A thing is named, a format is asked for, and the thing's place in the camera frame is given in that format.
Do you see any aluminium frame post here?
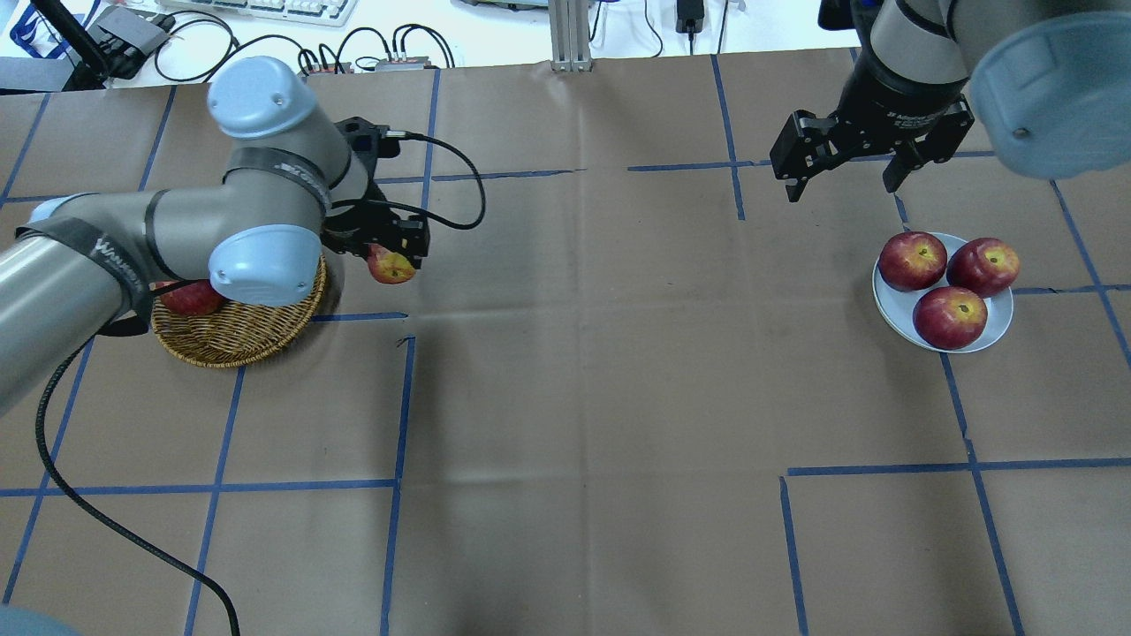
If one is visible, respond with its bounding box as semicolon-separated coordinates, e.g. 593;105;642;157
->
549;0;593;74

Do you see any black braided right cable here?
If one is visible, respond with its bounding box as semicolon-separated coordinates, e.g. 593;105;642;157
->
34;340;243;636

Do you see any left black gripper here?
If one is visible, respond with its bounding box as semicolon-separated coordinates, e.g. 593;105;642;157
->
322;117;429;270

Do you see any red apple on plate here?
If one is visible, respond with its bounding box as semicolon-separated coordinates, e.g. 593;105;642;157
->
910;286;988;351
946;237;1021;298
877;232;949;292

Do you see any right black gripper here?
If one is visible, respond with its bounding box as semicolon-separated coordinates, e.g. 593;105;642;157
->
769;95;976;204

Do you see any red apple on plate front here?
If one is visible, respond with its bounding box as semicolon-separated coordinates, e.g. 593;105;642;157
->
910;286;988;351

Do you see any red apple on plate back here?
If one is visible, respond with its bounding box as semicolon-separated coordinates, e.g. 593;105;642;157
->
946;237;1021;298

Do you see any red apple on plate left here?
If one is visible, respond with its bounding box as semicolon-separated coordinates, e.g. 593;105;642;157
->
877;232;949;292

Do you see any white keyboard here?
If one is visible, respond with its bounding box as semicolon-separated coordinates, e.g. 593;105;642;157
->
155;1;360;27

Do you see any brown wicker basket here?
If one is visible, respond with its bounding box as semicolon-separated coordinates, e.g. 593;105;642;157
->
152;258;329;367

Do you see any black power adapter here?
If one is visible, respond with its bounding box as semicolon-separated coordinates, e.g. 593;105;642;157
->
675;0;706;35

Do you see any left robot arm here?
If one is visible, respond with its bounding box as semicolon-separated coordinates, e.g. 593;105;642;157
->
1;57;429;412

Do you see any dark red apple in basket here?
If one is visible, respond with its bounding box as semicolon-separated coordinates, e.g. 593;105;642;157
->
155;280;227;315

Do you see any black braided left cable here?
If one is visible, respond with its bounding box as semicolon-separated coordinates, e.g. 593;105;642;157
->
331;131;489;232

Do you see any light blue plate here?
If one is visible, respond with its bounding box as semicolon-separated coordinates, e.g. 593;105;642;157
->
872;232;1013;353

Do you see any black braided cable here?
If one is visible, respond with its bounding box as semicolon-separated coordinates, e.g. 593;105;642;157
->
34;340;243;636
331;131;489;232

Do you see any yellow-red apple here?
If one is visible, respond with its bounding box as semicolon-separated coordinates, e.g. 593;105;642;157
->
365;243;417;285

